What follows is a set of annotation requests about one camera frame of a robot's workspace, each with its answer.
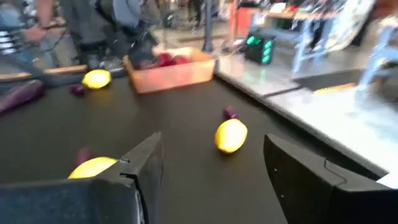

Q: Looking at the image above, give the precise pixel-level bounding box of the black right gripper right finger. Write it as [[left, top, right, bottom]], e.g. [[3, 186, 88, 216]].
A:
[[263, 133, 398, 224]]

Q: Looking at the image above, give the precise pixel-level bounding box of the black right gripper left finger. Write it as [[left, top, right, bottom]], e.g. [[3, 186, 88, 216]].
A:
[[0, 132, 165, 224]]

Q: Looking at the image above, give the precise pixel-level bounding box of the dark red apple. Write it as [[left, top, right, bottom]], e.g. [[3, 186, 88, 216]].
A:
[[157, 52, 174, 68], [171, 55, 191, 66]]

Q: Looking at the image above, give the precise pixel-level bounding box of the small purple-red chilli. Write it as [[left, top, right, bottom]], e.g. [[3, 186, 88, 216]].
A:
[[68, 83, 86, 96], [223, 106, 239, 121], [73, 146, 93, 167]]

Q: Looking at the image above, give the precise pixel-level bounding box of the wooden tray of red apples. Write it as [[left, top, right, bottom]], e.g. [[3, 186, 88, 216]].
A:
[[123, 46, 216, 95]]

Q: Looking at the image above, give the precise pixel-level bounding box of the person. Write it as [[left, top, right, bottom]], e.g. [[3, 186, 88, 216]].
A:
[[23, 0, 106, 68]]

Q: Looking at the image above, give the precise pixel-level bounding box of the orange cabinet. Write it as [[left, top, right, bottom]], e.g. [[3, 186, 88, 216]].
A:
[[229, 0, 261, 40]]

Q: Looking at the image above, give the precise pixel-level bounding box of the black table mat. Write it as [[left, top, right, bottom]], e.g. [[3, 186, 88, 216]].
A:
[[0, 74, 389, 224]]

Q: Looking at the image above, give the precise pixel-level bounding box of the computer tower with green fans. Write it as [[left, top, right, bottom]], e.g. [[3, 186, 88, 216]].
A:
[[244, 32, 276, 65]]

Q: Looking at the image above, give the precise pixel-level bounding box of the long purple sweet potato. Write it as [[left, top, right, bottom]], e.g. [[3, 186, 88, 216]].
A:
[[0, 79, 45, 114]]

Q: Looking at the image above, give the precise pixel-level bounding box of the white tilted board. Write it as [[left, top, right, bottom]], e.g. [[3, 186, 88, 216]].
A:
[[323, 0, 376, 52]]

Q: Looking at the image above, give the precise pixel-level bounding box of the black metal post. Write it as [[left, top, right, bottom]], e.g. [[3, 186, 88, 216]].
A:
[[201, 0, 215, 53]]

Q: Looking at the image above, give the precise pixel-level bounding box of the light blue metal frame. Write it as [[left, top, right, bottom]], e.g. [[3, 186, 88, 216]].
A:
[[356, 24, 398, 103], [292, 18, 340, 74]]

